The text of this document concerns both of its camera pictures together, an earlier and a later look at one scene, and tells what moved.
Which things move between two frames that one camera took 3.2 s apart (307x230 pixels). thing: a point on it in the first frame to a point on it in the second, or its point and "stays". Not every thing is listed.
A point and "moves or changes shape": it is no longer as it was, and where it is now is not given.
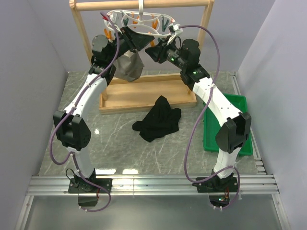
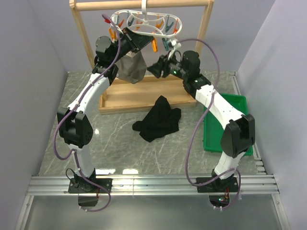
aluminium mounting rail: x=249 y=184 stays
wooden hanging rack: x=123 y=96 stays
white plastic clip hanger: x=154 y=23 moves or changes shape
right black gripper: x=158 y=53 to x=162 y=65
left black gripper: x=138 y=42 stays
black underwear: x=163 y=120 stays
